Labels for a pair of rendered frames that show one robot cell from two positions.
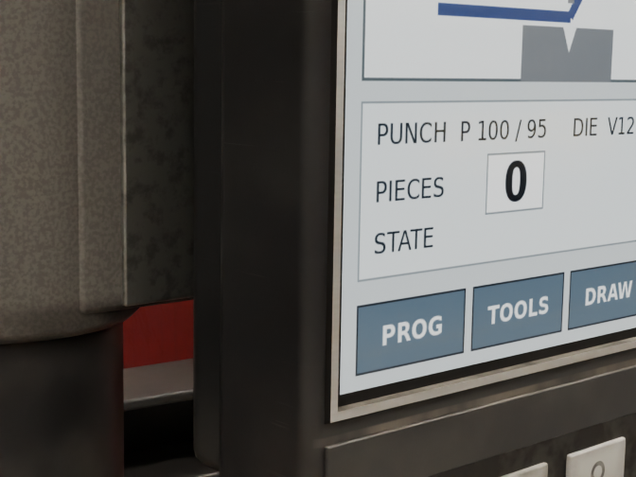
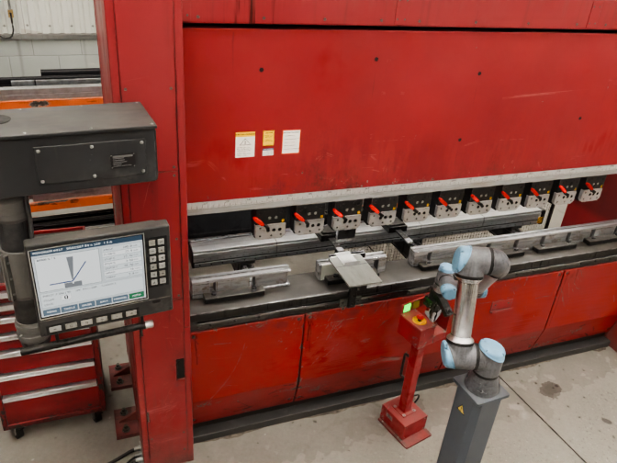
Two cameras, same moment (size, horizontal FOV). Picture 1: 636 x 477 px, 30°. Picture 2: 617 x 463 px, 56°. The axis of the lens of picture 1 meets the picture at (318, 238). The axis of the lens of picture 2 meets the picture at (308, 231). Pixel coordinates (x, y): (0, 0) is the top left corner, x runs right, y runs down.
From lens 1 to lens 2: 186 cm
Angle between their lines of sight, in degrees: 24
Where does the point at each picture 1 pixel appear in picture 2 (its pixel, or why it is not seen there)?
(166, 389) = not seen: hidden behind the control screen
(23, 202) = (20, 288)
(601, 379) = (85, 313)
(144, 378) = not seen: hidden behind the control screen
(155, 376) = not seen: hidden behind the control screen
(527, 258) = (70, 303)
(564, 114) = (73, 289)
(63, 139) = (24, 283)
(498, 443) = (67, 321)
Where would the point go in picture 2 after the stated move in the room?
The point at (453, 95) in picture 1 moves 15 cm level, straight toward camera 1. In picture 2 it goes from (53, 291) to (17, 316)
